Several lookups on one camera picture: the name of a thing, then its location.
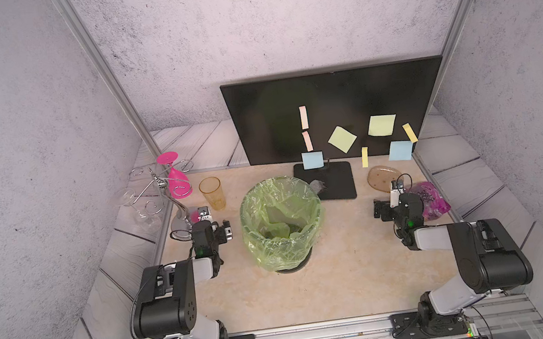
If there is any blue sticky note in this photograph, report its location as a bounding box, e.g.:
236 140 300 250
389 140 414 162
301 151 325 170

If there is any yellow sticky strip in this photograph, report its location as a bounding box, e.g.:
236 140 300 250
361 147 369 169
402 123 419 143

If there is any green sticky note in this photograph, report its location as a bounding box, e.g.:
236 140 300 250
328 126 358 154
368 114 396 137

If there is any pink sticky strip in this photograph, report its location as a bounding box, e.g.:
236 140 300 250
299 106 309 130
302 131 313 152

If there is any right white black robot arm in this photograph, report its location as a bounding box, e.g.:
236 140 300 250
373 193 534 339

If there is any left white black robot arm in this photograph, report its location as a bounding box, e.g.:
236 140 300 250
130 220 255 339

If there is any black monitor stand base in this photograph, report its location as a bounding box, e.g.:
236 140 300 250
293 161 357 201

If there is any black computer monitor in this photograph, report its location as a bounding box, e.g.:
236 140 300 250
221 56 442 166

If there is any brown oval soap dish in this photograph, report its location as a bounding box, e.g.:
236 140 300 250
367 165 402 193

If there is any amber plastic cup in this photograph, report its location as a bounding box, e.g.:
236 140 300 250
198 176 226 211

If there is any purple snack packet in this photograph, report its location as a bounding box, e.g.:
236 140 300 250
410 181 452 221

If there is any green bag lined trash bin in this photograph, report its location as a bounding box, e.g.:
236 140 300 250
240 176 325 274

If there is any clear wine glass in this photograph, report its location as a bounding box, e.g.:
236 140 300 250
114 188 162 233

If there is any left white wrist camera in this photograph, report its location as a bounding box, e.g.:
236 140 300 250
189 206 213 224

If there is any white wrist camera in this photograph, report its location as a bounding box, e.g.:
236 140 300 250
189 206 213 224
389 178 406 208

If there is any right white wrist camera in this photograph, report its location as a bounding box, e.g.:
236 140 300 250
389 178 406 208

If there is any right aluminium corner post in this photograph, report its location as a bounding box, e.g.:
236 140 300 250
427 0 474 115

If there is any aluminium corner post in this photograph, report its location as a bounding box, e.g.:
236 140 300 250
52 0 161 156
427 0 474 115

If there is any left aluminium corner post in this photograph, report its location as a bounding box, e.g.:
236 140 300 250
52 0 161 156

